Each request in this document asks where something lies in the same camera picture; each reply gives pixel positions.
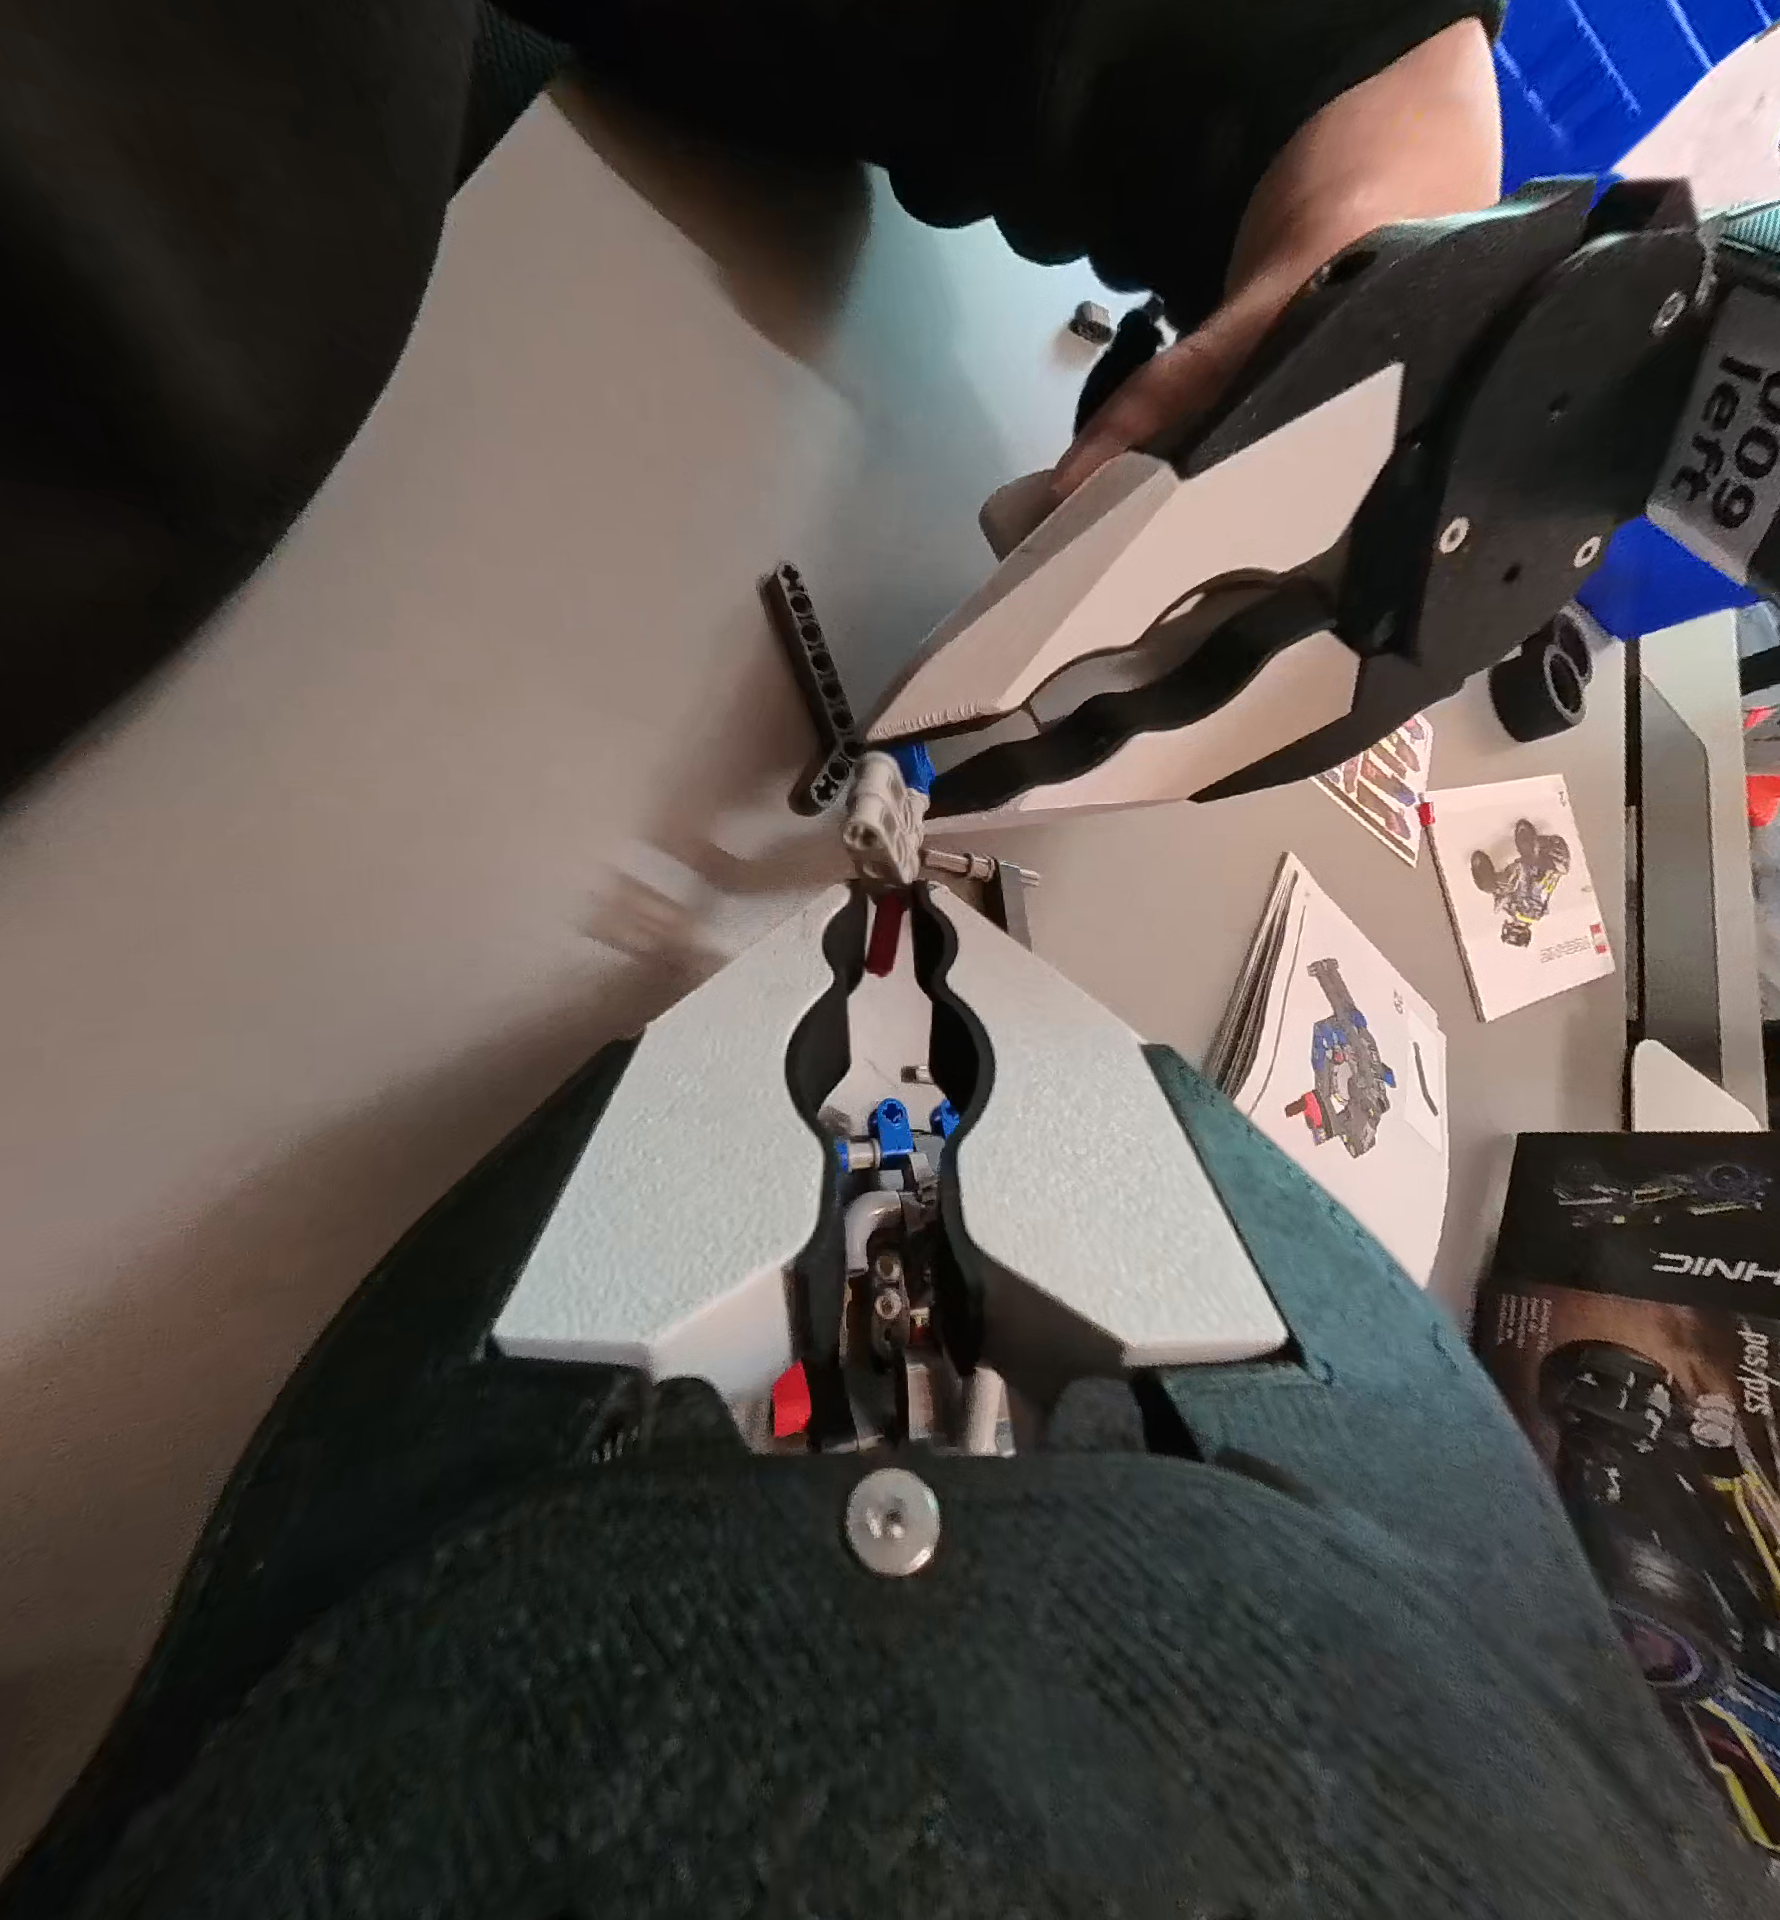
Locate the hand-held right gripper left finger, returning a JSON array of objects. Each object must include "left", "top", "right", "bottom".
[{"left": 488, "top": 881, "right": 855, "bottom": 1390}]

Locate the black lego tire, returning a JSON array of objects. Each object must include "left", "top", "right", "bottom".
[{"left": 1491, "top": 606, "right": 1601, "bottom": 745}]

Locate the lego chassis assembly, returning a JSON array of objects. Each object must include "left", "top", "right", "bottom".
[{"left": 767, "top": 1049, "right": 1021, "bottom": 1457}]

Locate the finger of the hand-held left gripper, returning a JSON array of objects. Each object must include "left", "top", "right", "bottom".
[
  {"left": 920, "top": 576, "right": 1410, "bottom": 827},
  {"left": 860, "top": 365, "right": 1419, "bottom": 752}
]

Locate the small closed instruction booklet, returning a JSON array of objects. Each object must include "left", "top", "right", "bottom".
[{"left": 1426, "top": 776, "right": 1621, "bottom": 1025}]

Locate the red axle with grey connectors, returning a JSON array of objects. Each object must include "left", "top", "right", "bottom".
[{"left": 837, "top": 737, "right": 941, "bottom": 980}]

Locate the person's left forearm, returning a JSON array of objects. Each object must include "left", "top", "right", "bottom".
[{"left": 866, "top": 0, "right": 1509, "bottom": 339}]

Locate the blue storage bin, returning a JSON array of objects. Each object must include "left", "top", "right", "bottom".
[{"left": 1491, "top": 0, "right": 1780, "bottom": 647}]

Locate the dark grey angled lego beam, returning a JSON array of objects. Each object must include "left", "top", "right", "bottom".
[{"left": 759, "top": 564, "right": 873, "bottom": 815}]

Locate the lego set box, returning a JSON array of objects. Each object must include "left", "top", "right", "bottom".
[{"left": 1475, "top": 1131, "right": 1780, "bottom": 1920}]

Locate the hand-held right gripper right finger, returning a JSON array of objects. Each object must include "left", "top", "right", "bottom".
[{"left": 908, "top": 881, "right": 1293, "bottom": 1377}]

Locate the person's black top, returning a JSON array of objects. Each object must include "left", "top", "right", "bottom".
[{"left": 0, "top": 0, "right": 893, "bottom": 871}]

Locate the person's left hand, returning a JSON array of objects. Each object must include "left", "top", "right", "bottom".
[{"left": 1053, "top": 282, "right": 1308, "bottom": 498}]

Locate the sticker sheet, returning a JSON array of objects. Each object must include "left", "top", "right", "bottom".
[{"left": 1310, "top": 712, "right": 1437, "bottom": 870}]

